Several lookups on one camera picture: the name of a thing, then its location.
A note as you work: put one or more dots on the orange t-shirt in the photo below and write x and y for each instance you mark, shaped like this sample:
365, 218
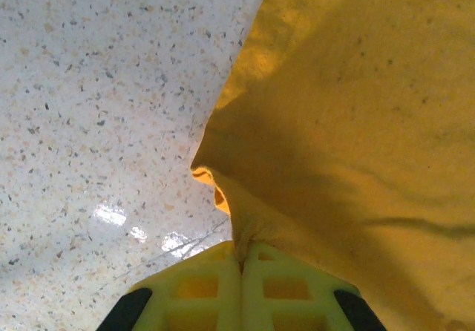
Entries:
352, 123

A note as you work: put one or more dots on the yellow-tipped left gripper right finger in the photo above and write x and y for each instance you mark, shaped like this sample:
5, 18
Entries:
285, 301

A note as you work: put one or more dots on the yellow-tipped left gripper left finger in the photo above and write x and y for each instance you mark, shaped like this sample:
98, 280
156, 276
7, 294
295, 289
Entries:
200, 301

